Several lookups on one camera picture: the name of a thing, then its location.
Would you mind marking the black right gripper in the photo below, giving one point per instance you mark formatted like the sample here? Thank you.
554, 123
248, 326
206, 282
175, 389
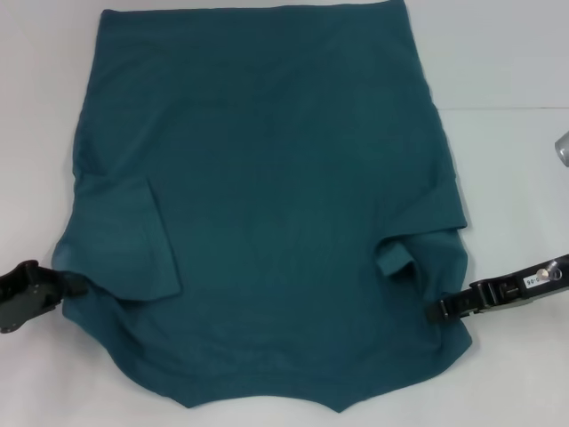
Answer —
511, 291

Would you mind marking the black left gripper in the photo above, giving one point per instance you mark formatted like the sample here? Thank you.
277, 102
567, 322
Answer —
26, 293

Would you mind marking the teal blue t-shirt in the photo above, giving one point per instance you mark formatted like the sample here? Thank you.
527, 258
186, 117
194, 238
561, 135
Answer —
266, 178

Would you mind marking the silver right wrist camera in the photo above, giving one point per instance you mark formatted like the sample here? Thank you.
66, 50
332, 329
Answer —
562, 149

